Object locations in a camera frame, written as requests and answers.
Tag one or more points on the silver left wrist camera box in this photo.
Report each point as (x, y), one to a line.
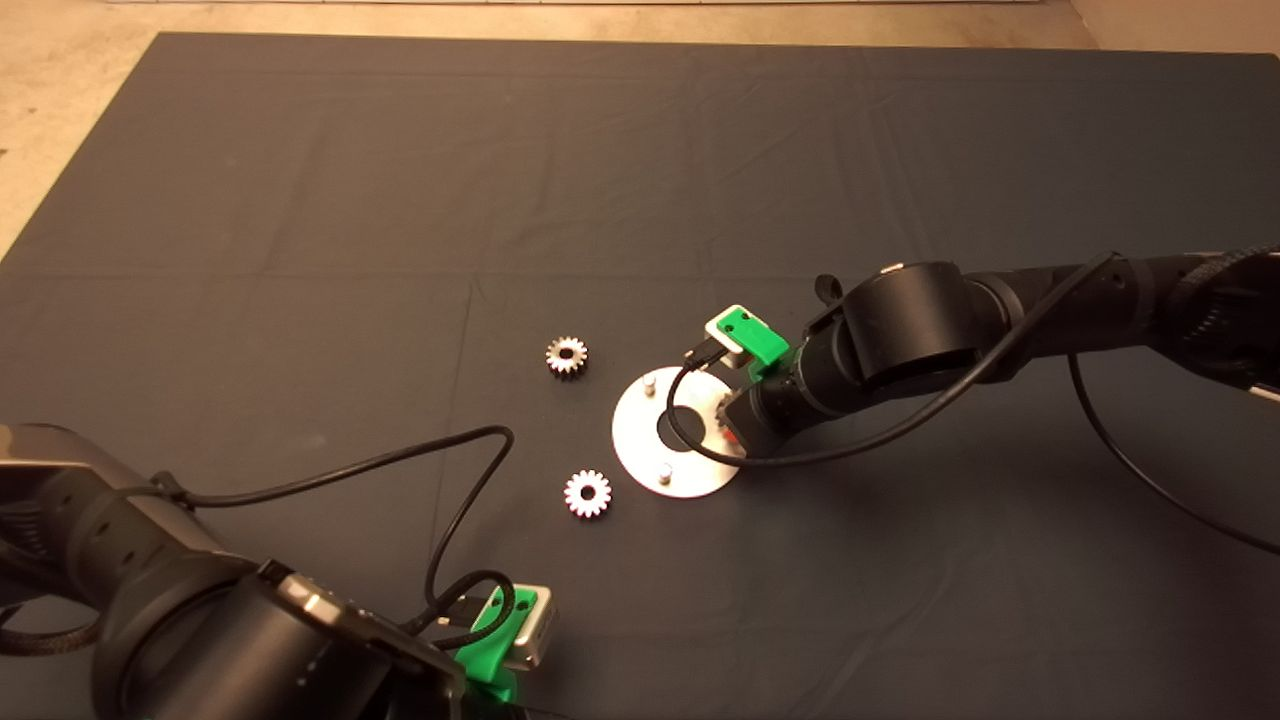
(530, 625)

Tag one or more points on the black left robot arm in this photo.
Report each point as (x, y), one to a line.
(150, 600)

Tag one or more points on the round metal carrier plate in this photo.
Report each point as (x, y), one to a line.
(640, 440)

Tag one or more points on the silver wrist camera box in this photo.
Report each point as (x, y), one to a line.
(725, 345)
(530, 625)

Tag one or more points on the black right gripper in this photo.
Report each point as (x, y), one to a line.
(760, 425)

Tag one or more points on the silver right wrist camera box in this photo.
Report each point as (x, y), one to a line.
(725, 345)

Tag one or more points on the green right camera mount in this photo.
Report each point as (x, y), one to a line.
(760, 340)

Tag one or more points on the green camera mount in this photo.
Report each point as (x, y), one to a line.
(760, 340)
(480, 655)

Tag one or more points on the black braided left arm sleeve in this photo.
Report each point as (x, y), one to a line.
(50, 640)

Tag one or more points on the dark grey table cloth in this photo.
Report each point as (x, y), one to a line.
(700, 200)

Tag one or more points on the green left camera mount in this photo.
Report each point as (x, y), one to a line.
(480, 655)

